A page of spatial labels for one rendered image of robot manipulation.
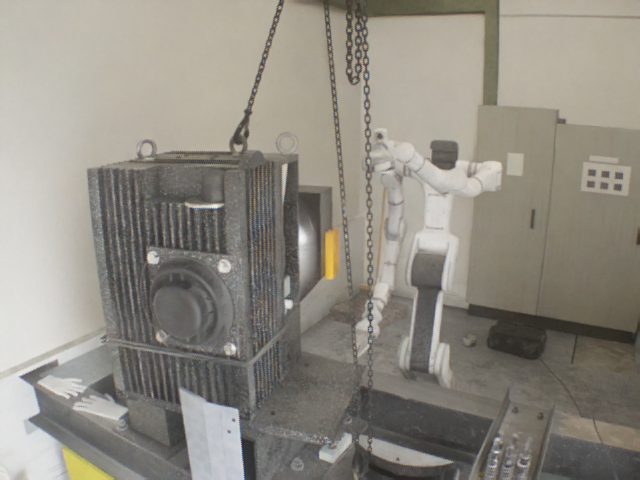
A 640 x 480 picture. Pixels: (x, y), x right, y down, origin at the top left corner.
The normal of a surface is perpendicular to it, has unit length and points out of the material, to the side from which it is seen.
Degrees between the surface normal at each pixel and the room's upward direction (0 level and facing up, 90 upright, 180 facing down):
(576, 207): 90
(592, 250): 90
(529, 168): 90
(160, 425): 90
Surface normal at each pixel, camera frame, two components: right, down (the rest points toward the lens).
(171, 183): -0.30, 0.25
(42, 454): 0.87, 0.14
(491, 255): -0.50, 0.23
